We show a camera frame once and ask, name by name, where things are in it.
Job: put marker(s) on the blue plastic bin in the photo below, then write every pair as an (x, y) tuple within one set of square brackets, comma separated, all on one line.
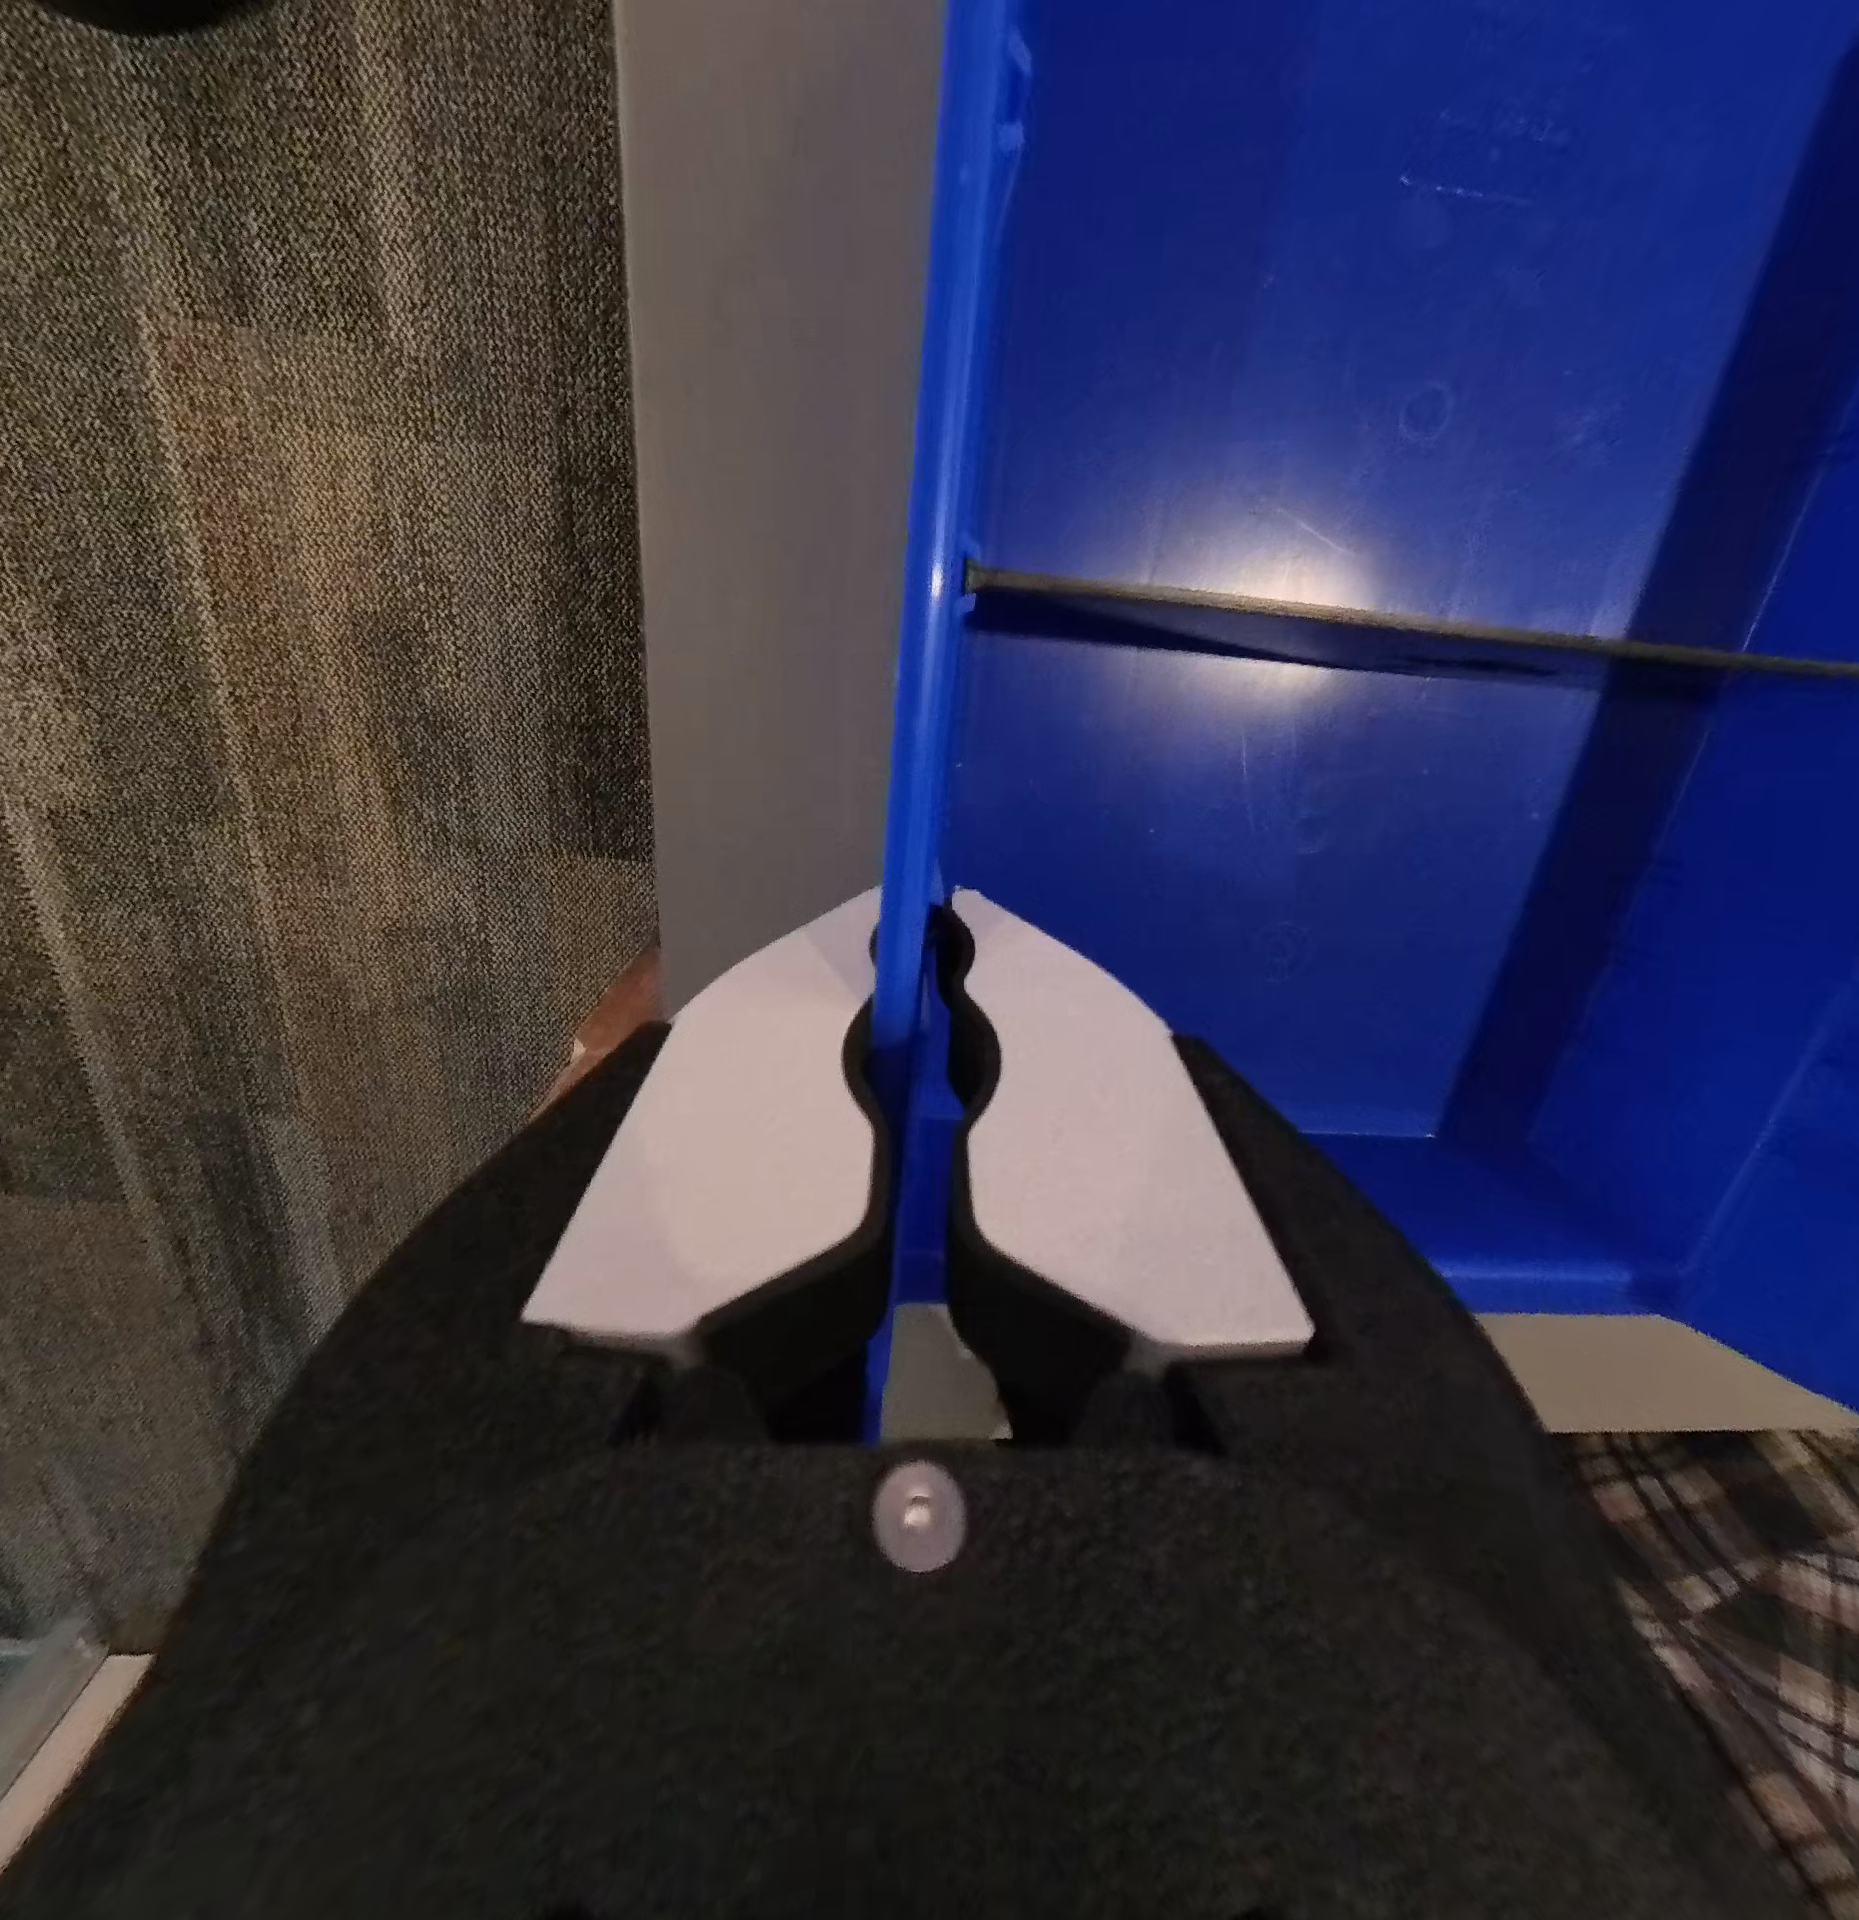
[(1245, 902)]

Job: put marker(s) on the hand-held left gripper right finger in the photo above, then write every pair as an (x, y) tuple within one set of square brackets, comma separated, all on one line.
[(1126, 1186)]

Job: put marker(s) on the person's plaid shirt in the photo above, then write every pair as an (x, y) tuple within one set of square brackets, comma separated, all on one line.
[(1770, 1652)]

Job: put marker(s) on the black bin divider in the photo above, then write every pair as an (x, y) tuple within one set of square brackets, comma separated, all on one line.
[(1319, 611)]

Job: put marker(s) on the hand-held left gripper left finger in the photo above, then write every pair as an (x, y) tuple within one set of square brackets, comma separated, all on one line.
[(721, 1172)]

